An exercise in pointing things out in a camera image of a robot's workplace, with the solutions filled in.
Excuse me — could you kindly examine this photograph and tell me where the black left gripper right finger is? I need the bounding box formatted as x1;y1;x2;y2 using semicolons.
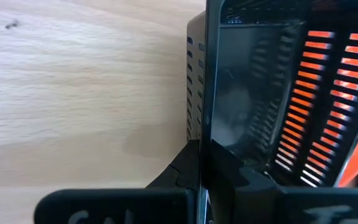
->
209;139;358;224

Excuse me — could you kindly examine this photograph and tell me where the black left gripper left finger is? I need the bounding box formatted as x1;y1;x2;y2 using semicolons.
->
34;139;202;224

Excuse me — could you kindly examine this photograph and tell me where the black slotted plastic basket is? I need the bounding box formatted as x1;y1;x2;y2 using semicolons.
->
186;0;358;224

